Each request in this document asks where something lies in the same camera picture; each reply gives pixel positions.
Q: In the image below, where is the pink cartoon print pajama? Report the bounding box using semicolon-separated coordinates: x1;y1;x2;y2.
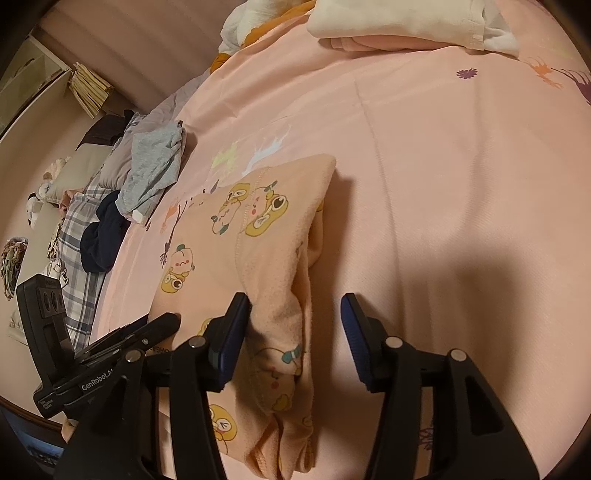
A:
150;154;335;479

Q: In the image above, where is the plaid blue white cloth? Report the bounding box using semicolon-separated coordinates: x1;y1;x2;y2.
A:
45;124;139;354

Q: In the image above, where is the dark navy garment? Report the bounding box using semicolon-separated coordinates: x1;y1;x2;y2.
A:
80;190;130;273

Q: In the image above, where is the grey lilac blanket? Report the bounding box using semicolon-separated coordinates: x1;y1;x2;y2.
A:
98;70;209;190

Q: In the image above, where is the white pillow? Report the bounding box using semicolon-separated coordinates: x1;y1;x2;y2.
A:
45;143;111;205

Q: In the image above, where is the grey folded garment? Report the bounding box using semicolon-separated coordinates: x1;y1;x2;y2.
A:
115;121;185;225

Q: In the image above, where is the pink printed bed sheet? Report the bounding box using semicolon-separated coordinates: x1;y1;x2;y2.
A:
94;1;590;479

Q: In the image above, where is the stack of books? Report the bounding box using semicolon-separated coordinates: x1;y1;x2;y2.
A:
68;62;114;118

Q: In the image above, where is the orange white plush toy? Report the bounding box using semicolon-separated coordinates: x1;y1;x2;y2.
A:
209;0;315;73

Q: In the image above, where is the white folded garment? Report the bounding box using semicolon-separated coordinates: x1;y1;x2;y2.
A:
307;0;520;57

